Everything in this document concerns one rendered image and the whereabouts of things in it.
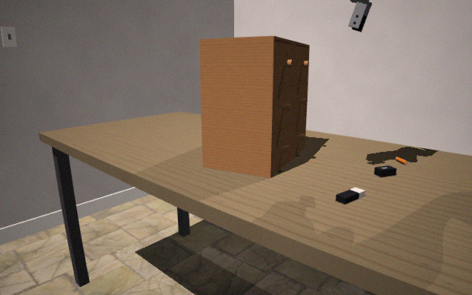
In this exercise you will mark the small brown wooden chest of drawers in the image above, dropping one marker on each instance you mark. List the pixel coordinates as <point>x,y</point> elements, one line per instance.
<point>237,81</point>

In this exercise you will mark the brown wooden drawer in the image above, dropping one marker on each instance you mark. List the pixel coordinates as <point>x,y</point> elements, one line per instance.
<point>283,63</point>
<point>282,105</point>
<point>299,100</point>
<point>298,136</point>
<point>301,64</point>
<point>281,148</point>

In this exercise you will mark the black 9v battery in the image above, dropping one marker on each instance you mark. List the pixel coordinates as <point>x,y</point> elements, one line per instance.
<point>384,171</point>

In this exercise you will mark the black and white eraser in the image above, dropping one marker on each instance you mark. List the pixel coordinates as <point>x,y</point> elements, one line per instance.
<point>350,195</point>

